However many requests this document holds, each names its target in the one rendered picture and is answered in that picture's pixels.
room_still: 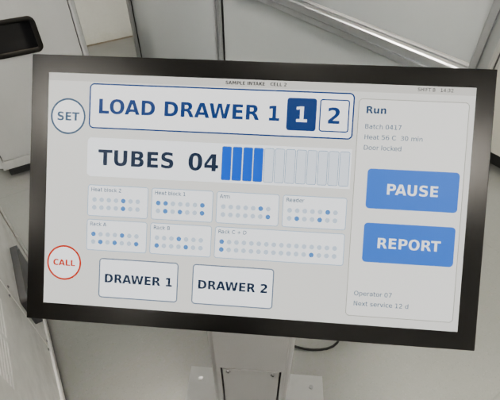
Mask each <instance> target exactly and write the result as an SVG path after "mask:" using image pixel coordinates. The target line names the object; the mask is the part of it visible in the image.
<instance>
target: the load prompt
mask: <svg viewBox="0 0 500 400"><path fill-rule="evenodd" d="M355 102H356V93H351V92H329V91H308V90H267V89H246V88H224V87H184V86H162V85H141V84H120V83H90V91H89V117H88V129H117V130H135V131H153V132H171V133H205V134H224V135H241V136H259V137H294V138H312V139H330V140H353V127H354V115H355Z"/></svg>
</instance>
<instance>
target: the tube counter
mask: <svg viewBox="0 0 500 400"><path fill-rule="evenodd" d="M351 164H352V149H339V148H305V147H287V146H270V145H253V144H219V143H202V142H187V156H186V174H185V181H199V182H214V183H244V184H259V185H275V186H290V187H320V188H336V189H350V177H351Z"/></svg>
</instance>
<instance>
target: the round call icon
mask: <svg viewBox="0 0 500 400"><path fill-rule="evenodd" d="M82 270H83V246H82V245H80V244H55V243H46V273H45V280H56V281H68V282H80V283H81V282H82Z"/></svg>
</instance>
